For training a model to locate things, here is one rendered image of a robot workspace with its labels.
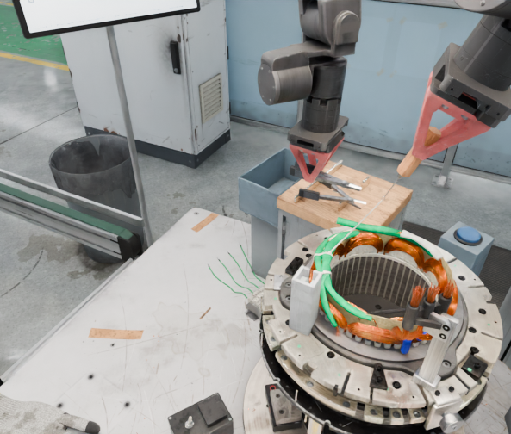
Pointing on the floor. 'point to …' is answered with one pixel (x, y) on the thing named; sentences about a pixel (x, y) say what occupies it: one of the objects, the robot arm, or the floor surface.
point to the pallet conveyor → (112, 238)
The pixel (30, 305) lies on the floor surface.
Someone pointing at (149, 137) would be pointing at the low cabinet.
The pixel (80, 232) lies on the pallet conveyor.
